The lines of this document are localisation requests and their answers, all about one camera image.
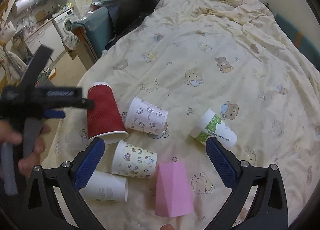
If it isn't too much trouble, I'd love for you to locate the red ribbed paper cup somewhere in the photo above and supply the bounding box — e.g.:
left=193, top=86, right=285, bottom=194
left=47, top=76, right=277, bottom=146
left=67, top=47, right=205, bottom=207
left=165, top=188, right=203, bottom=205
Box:
left=87, top=82, right=129, bottom=145

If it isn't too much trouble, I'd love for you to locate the plain white paper cup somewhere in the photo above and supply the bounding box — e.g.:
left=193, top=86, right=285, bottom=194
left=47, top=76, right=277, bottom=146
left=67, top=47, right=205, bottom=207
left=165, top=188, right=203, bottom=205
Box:
left=80, top=171, right=128, bottom=202

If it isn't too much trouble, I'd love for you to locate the pink faceted cup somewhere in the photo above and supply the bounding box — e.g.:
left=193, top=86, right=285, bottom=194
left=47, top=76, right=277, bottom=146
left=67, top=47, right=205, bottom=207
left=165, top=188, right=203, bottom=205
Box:
left=155, top=161, right=194, bottom=218

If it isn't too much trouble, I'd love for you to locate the cream cartoon print paper cup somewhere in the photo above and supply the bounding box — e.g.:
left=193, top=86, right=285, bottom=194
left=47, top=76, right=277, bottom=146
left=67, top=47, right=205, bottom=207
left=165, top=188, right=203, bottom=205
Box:
left=111, top=140, right=157, bottom=179

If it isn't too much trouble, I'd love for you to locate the white green leaf paper cup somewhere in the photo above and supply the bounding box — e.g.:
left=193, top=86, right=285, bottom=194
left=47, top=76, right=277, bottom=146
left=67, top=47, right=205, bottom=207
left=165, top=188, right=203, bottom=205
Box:
left=190, top=108, right=238, bottom=149

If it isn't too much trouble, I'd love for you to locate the white cartoon print paper cup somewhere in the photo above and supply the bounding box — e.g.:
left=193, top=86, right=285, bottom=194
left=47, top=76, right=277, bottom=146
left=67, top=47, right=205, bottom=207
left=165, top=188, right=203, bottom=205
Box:
left=125, top=97, right=168, bottom=135

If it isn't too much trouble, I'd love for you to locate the person's left hand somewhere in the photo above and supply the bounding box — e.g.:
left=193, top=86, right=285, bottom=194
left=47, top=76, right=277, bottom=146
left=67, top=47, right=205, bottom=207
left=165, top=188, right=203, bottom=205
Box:
left=1, top=120, right=50, bottom=179

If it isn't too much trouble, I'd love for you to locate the white kitchen cabinet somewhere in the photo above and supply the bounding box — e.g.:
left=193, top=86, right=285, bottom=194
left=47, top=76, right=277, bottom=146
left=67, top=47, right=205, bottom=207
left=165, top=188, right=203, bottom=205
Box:
left=25, top=22, right=65, bottom=64

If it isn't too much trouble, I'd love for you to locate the white washing machine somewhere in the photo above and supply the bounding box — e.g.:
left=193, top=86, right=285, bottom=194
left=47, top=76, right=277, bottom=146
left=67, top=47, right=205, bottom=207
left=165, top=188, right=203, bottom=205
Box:
left=53, top=8, right=78, bottom=39

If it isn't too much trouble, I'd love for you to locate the white water heater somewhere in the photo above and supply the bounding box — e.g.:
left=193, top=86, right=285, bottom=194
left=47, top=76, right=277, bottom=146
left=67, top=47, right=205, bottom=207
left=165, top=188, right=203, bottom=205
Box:
left=11, top=0, right=38, bottom=16

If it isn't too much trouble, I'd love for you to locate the teal armchair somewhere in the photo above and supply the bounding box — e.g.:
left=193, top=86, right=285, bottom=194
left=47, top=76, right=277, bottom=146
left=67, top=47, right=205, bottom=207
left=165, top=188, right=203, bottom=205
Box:
left=71, top=7, right=114, bottom=64

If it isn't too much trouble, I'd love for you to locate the cream cartoon bear duvet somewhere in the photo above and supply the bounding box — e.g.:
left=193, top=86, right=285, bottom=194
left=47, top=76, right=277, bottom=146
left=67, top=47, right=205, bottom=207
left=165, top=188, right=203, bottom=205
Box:
left=41, top=0, right=320, bottom=230

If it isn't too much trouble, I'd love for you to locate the dark clothes pile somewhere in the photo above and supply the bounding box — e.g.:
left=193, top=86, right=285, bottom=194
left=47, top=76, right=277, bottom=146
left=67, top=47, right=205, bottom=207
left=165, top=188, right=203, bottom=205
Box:
left=92, top=0, right=160, bottom=50

